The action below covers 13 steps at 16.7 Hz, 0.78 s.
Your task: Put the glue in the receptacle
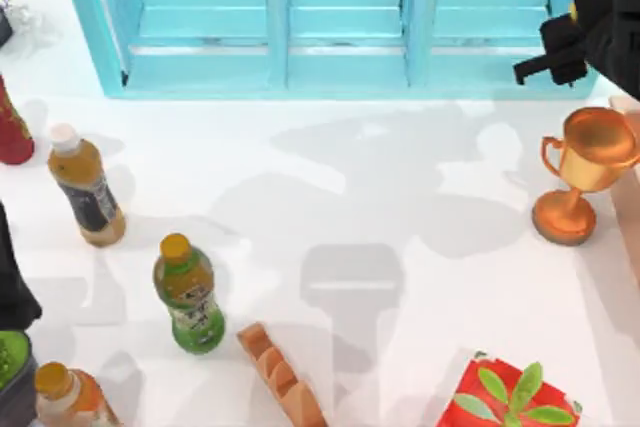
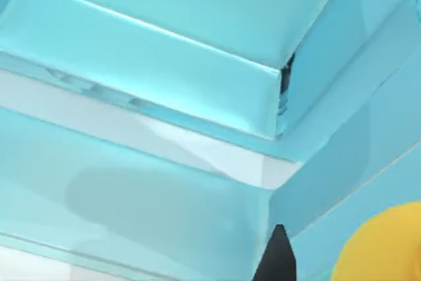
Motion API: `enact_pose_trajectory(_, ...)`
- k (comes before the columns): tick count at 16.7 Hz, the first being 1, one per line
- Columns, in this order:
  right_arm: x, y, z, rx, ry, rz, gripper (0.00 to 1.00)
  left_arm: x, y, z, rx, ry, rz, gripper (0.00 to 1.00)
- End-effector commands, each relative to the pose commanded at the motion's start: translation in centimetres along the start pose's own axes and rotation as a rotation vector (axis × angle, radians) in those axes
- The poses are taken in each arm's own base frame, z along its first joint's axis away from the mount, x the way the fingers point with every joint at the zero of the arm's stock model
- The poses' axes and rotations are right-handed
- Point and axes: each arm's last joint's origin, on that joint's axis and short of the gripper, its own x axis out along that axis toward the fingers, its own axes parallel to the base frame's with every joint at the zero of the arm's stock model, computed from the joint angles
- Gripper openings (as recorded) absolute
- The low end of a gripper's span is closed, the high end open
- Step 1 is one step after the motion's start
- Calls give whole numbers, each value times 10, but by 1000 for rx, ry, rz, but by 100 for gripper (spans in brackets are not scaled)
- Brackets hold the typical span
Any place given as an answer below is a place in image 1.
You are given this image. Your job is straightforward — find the brown bread loaf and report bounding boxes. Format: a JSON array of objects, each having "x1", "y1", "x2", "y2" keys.
[{"x1": 235, "y1": 322, "x2": 330, "y2": 427}]

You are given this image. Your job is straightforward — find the light blue rack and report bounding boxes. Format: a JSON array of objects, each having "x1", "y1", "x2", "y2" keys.
[{"x1": 56, "y1": 0, "x2": 602, "y2": 101}]

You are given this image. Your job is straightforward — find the silver trophy black base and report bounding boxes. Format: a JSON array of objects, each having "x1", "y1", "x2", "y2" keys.
[{"x1": 0, "y1": 0, "x2": 17, "y2": 47}]

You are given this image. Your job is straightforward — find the brown bottle white cap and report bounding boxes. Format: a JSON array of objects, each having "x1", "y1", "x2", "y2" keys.
[{"x1": 46, "y1": 122, "x2": 128, "y2": 249}]

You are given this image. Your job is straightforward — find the red plant pot green leaves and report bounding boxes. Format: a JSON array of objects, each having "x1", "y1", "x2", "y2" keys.
[{"x1": 436, "y1": 348, "x2": 584, "y2": 427}]

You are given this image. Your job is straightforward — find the red bottle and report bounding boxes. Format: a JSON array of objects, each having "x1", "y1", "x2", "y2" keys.
[{"x1": 0, "y1": 74, "x2": 37, "y2": 166}]

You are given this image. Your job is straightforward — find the green bottle yellow cap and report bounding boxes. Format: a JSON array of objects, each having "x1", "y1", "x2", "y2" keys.
[{"x1": 151, "y1": 232, "x2": 227, "y2": 356}]

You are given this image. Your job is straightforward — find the orange bottle yellow cap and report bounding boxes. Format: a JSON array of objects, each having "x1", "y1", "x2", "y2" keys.
[{"x1": 34, "y1": 361, "x2": 122, "y2": 427}]

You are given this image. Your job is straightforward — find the bronze trophy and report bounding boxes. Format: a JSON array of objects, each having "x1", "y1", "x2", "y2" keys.
[{"x1": 531, "y1": 106, "x2": 640, "y2": 247}]

